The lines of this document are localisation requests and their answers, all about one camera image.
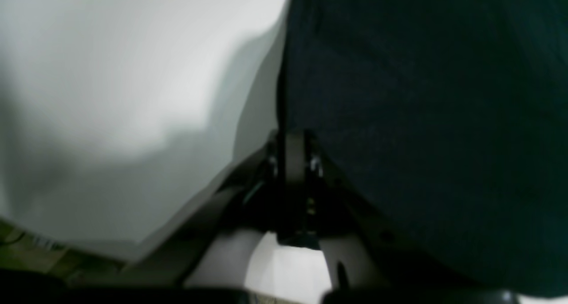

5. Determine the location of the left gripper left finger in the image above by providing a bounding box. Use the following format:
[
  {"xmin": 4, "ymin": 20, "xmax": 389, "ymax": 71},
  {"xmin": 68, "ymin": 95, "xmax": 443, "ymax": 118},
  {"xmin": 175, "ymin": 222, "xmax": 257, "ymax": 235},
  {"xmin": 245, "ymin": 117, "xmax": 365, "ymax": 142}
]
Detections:
[{"xmin": 129, "ymin": 131, "xmax": 287, "ymax": 291}]

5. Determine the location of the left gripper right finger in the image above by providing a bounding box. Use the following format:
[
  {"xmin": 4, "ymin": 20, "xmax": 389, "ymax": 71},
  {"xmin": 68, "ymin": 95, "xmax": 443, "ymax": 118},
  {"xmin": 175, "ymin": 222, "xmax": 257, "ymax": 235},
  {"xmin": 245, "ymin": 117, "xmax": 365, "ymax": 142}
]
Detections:
[{"xmin": 286, "ymin": 132, "xmax": 471, "ymax": 289}]

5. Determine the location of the black T-shirt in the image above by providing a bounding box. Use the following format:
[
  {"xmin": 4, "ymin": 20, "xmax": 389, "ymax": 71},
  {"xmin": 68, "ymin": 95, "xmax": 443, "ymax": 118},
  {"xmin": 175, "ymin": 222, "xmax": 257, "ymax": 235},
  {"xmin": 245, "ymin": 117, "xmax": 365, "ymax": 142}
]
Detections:
[{"xmin": 282, "ymin": 0, "xmax": 568, "ymax": 297}]

